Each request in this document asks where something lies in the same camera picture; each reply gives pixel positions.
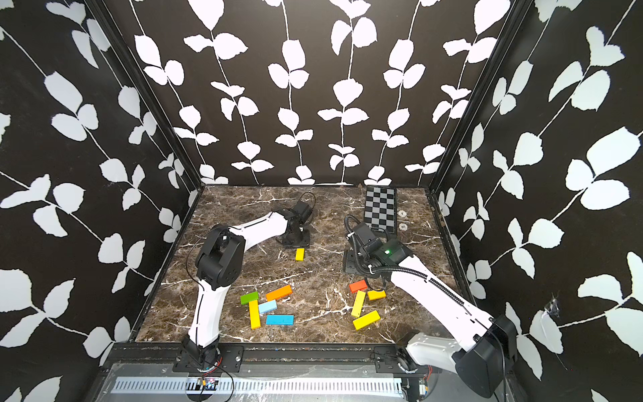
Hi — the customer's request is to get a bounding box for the orange block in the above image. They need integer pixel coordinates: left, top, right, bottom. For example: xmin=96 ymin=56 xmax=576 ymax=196
xmin=266 ymin=285 xmax=292 ymax=302

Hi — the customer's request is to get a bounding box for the light blue block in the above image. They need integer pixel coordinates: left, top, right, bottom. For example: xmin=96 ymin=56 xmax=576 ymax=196
xmin=259 ymin=300 xmax=277 ymax=315

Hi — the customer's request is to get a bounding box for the green block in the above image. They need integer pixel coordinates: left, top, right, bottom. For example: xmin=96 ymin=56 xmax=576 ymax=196
xmin=239 ymin=291 xmax=260 ymax=305

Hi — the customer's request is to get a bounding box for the long yellow block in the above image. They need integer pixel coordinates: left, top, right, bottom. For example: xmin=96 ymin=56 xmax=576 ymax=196
xmin=248 ymin=300 xmax=261 ymax=330

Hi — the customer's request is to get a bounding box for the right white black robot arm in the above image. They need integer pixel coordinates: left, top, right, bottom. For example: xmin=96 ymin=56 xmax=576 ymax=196
xmin=344 ymin=215 xmax=517 ymax=398

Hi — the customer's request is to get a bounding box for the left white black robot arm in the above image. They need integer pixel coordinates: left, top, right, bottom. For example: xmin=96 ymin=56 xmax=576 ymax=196
xmin=182 ymin=200 xmax=314 ymax=370

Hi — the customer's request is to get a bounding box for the red block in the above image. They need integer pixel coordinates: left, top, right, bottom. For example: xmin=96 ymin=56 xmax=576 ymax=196
xmin=349 ymin=280 xmax=368 ymax=293

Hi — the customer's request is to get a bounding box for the black white checkerboard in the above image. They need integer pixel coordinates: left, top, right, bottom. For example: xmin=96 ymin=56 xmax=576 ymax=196
xmin=363 ymin=186 xmax=397 ymax=236

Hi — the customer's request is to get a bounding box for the small yellow block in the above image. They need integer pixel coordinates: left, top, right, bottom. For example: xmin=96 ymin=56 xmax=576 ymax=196
xmin=367 ymin=290 xmax=386 ymax=302

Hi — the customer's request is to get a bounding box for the cyan block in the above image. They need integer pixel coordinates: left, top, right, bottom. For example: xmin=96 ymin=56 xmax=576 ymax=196
xmin=266 ymin=314 xmax=294 ymax=326

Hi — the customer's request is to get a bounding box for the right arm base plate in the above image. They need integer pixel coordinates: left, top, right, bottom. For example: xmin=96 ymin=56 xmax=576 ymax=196
xmin=370 ymin=344 xmax=442 ymax=377

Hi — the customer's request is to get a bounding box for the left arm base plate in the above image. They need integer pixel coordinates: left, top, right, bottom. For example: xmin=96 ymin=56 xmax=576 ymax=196
xmin=172 ymin=343 xmax=244 ymax=375

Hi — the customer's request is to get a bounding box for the white slotted cable duct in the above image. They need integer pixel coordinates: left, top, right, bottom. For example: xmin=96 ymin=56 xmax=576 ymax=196
xmin=109 ymin=377 xmax=405 ymax=397

